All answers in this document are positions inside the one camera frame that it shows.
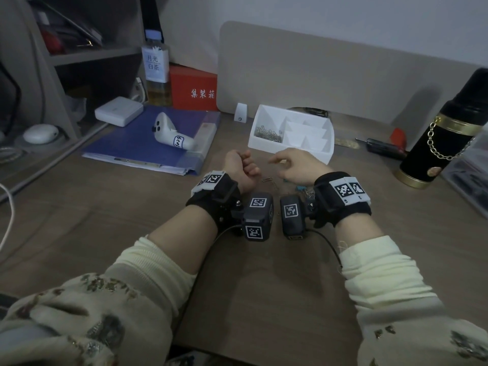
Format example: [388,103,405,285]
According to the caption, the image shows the person's left hand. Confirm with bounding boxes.
[222,149,263,195]

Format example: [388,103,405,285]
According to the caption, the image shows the person's right hand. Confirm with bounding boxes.
[268,147,334,187]

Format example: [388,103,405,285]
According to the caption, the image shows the white compartment organizer tray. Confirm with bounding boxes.
[248,104,336,166]

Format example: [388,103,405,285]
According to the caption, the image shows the pile of silver paper clips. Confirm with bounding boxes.
[261,175,318,202]

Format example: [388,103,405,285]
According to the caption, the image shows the small heap of paper clips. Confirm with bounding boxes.
[254,125,285,144]

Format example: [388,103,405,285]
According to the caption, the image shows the person's right forearm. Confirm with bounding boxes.
[335,215,488,366]

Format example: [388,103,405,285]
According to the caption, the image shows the person's left forearm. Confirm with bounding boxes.
[0,203,220,366]

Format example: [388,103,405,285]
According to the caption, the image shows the black screwdriver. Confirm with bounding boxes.
[355,137,408,161]

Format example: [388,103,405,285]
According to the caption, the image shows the white handheld controller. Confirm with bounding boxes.
[151,112,196,151]

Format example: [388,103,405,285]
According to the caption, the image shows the orange ribbed box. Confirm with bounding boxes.
[169,64,220,112]

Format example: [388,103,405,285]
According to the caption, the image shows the small red object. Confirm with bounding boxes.
[389,128,408,147]

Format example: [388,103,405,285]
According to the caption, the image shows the beige desk divider panel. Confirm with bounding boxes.
[216,21,488,136]

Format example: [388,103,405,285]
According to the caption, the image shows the blue document folder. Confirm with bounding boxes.
[82,105,222,176]

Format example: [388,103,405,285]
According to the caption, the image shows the tea bottle with blue cap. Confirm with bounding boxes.
[141,29,173,107]

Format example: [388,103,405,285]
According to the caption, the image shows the white flat adapter box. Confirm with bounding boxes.
[94,96,144,128]

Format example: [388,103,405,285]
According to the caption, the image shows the clear plastic case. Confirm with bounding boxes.
[442,125,488,220]

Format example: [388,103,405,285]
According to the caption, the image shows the clear plastic bag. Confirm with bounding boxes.
[67,95,87,123]

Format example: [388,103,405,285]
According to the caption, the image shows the grey shelf unit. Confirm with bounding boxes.
[0,0,150,202]

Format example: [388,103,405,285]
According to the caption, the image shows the white computer mouse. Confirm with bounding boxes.
[22,124,60,144]

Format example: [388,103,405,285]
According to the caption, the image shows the red pouch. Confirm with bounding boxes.
[40,30,64,54]

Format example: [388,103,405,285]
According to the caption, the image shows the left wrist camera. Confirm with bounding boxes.
[241,192,275,243]

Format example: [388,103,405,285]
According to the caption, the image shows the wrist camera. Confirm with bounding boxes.
[241,192,275,243]
[280,195,308,241]

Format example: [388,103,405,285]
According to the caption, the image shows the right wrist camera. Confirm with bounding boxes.
[280,195,308,241]

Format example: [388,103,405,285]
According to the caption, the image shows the black right wrist strap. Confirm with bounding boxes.
[312,171,373,229]

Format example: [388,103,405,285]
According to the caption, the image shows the black left camera cable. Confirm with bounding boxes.
[207,224,243,247]

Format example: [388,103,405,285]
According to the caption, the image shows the black camera cable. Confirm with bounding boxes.
[207,224,243,247]
[307,229,344,269]

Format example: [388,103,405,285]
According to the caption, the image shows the black right camera cable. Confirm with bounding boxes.
[307,229,344,269]

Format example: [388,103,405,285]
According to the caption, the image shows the black thermos with gold chain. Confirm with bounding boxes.
[394,67,488,190]

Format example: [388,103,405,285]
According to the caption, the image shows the grey ring coil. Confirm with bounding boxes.
[0,146,24,165]

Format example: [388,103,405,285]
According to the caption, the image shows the thick black cable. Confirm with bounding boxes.
[0,60,22,131]

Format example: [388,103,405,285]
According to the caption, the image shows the white cable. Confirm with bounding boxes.
[0,182,16,253]

